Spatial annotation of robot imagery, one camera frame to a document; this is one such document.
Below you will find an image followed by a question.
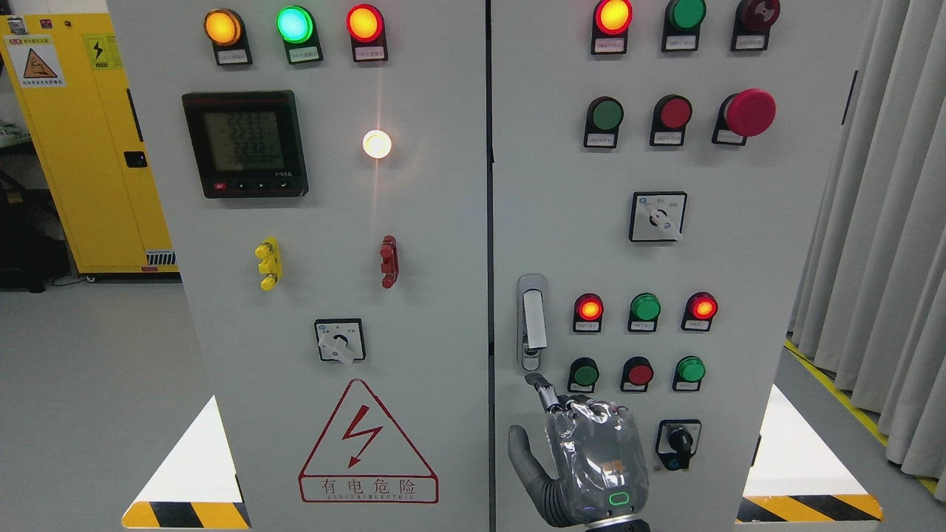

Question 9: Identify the red lit indicator left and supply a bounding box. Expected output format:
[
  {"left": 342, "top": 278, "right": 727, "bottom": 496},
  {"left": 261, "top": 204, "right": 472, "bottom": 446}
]
[{"left": 572, "top": 293, "right": 605, "bottom": 334}]

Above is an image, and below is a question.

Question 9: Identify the red push button upper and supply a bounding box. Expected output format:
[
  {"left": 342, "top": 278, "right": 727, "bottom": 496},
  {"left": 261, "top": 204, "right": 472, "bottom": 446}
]
[{"left": 649, "top": 94, "right": 693, "bottom": 148}]

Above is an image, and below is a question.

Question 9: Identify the red push button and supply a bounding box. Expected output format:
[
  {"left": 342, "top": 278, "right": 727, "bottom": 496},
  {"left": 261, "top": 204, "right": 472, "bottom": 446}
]
[
  {"left": 649, "top": 94, "right": 693, "bottom": 148},
  {"left": 619, "top": 356, "right": 653, "bottom": 393}
]

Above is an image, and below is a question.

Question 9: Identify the red indicator light top left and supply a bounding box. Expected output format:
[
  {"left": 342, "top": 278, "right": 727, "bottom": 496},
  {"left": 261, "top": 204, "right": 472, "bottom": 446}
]
[{"left": 346, "top": 4, "right": 389, "bottom": 63}]

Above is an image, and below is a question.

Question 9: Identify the red lit indicator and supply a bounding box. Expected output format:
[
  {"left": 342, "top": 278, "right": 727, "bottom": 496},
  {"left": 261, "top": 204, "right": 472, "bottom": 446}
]
[
  {"left": 572, "top": 293, "right": 605, "bottom": 334},
  {"left": 680, "top": 292, "right": 719, "bottom": 331}
]

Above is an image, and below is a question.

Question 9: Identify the orange indicator light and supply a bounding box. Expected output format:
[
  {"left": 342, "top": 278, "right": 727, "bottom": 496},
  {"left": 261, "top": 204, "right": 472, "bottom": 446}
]
[{"left": 203, "top": 9, "right": 253, "bottom": 67}]

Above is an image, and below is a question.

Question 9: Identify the cabinet door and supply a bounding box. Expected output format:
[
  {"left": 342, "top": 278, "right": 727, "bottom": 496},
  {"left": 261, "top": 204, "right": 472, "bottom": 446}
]
[
  {"left": 491, "top": 1, "right": 881, "bottom": 531},
  {"left": 108, "top": 1, "right": 491, "bottom": 531}
]

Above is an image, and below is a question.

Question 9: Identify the upper right rotary switch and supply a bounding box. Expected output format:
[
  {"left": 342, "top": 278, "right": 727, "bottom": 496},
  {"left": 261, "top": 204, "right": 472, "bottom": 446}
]
[{"left": 628, "top": 191, "right": 688, "bottom": 243}]

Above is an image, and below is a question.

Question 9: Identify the red lit indicator right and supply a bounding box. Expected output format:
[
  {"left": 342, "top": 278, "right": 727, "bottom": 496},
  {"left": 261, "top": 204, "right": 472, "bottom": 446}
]
[{"left": 680, "top": 292, "right": 719, "bottom": 331}]

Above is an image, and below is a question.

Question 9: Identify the green indicator light top left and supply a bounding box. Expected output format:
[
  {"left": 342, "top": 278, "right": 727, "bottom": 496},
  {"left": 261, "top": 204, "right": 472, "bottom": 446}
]
[{"left": 275, "top": 4, "right": 324, "bottom": 65}]

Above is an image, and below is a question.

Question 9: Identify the red terminal connector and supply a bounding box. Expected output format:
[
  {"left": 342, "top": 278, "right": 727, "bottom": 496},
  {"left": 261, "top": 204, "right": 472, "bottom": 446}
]
[{"left": 379, "top": 234, "right": 399, "bottom": 289}]

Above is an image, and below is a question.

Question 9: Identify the red emergency stop button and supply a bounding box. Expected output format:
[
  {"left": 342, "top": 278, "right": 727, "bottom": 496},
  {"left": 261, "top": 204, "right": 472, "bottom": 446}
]
[{"left": 712, "top": 88, "right": 777, "bottom": 147}]

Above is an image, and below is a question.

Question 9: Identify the grey curtain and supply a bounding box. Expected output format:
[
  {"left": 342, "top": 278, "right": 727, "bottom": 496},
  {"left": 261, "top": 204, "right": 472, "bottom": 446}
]
[{"left": 791, "top": 1, "right": 945, "bottom": 499}]

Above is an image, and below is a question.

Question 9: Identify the left door rotary switch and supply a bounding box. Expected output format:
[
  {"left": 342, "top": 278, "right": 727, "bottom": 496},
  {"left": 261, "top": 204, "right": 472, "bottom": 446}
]
[{"left": 313, "top": 318, "right": 367, "bottom": 364}]

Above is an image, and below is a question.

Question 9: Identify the dark red buzzer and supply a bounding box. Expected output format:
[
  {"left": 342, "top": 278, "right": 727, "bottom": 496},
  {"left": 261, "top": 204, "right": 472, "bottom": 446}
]
[{"left": 730, "top": 0, "right": 781, "bottom": 52}]

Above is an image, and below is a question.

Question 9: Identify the right cabinet door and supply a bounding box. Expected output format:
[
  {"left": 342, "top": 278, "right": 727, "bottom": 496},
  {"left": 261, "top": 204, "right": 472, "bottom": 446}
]
[{"left": 491, "top": 1, "right": 881, "bottom": 531}]

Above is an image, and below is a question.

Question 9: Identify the red push button lower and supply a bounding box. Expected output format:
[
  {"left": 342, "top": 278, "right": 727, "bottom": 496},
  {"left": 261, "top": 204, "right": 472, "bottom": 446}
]
[{"left": 619, "top": 356, "right": 653, "bottom": 393}]

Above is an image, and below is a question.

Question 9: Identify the silver door handle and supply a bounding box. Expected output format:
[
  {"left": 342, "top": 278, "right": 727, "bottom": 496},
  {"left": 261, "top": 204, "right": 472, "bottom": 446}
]
[{"left": 517, "top": 273, "right": 548, "bottom": 372}]

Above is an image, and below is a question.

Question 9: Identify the digital power meter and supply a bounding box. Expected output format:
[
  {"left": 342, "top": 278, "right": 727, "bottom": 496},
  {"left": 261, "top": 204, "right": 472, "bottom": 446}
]
[{"left": 182, "top": 90, "right": 310, "bottom": 199}]

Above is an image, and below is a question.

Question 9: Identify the green push button upper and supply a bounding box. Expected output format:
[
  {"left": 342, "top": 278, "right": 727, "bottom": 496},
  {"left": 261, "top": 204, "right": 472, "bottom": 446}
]
[{"left": 582, "top": 95, "right": 624, "bottom": 149}]

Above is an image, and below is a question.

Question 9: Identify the green indicator middle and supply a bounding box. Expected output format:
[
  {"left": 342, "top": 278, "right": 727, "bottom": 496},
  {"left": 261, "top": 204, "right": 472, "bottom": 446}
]
[{"left": 626, "top": 293, "right": 661, "bottom": 333}]

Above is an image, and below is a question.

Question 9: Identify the white indicator light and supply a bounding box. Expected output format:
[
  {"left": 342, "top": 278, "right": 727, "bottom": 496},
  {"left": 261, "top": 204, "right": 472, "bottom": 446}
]
[{"left": 362, "top": 130, "right": 392, "bottom": 160}]

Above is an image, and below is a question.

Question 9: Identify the electric danger warning sticker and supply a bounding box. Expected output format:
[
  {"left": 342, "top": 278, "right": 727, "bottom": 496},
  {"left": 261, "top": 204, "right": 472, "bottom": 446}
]
[{"left": 298, "top": 378, "right": 440, "bottom": 504}]

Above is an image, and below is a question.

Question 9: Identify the red indicator light right door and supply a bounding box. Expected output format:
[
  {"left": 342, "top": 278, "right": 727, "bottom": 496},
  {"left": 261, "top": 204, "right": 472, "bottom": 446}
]
[{"left": 591, "top": 0, "right": 634, "bottom": 56}]

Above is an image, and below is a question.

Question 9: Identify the green indicator light right door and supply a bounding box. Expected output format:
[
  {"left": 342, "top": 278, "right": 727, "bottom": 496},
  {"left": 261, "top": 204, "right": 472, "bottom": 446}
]
[{"left": 661, "top": 0, "right": 707, "bottom": 53}]

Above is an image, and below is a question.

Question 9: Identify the left cabinet door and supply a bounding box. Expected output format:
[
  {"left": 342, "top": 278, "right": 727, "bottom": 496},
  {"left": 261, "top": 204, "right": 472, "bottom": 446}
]
[{"left": 108, "top": 1, "right": 491, "bottom": 531}]

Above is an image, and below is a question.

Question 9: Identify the yellow safety cabinet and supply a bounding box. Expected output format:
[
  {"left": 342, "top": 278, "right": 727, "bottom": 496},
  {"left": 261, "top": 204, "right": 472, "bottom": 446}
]
[{"left": 2, "top": 13, "right": 179, "bottom": 276}]

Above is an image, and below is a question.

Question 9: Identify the black key selector switch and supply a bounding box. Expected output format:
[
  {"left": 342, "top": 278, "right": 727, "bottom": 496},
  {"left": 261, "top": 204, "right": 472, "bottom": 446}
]
[{"left": 655, "top": 420, "right": 702, "bottom": 471}]

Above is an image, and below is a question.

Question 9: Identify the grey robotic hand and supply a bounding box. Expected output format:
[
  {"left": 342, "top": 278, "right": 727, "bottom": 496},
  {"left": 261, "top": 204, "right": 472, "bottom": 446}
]
[{"left": 507, "top": 372, "right": 649, "bottom": 528}]

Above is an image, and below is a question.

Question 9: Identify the yellow terminal connector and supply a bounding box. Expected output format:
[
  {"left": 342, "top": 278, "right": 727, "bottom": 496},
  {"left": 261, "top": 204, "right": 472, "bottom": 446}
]
[{"left": 254, "top": 236, "right": 284, "bottom": 292}]

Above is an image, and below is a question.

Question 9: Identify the green push button lower left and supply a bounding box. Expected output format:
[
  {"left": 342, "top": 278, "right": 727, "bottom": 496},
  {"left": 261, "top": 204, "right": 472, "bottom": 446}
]
[{"left": 567, "top": 357, "right": 600, "bottom": 393}]

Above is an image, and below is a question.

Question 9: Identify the green push button lower right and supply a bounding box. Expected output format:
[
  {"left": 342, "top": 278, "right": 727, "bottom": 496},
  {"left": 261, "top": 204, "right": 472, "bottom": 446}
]
[{"left": 672, "top": 355, "right": 707, "bottom": 392}]

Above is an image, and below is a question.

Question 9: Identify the green push button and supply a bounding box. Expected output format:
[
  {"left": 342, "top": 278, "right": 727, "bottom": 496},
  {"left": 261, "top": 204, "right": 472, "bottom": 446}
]
[
  {"left": 582, "top": 95, "right": 624, "bottom": 149},
  {"left": 672, "top": 355, "right": 707, "bottom": 392},
  {"left": 567, "top": 357, "right": 600, "bottom": 393}
]

